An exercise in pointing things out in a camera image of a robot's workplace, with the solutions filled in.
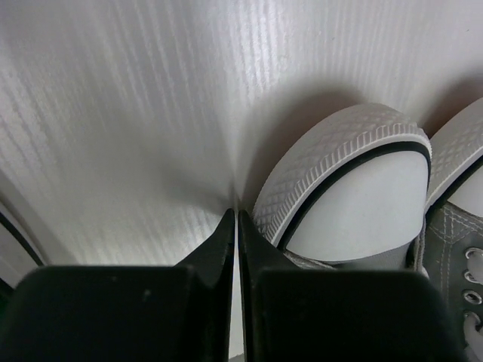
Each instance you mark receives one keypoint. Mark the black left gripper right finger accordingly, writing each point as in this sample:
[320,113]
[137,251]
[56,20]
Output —
[295,314]

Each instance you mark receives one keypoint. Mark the grey sneaker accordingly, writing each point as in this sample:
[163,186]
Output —
[456,226]
[350,193]

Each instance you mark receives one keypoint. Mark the green sneaker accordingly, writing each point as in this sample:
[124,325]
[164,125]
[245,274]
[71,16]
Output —
[19,255]

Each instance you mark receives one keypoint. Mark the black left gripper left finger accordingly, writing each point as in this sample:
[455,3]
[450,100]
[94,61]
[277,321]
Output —
[127,313]

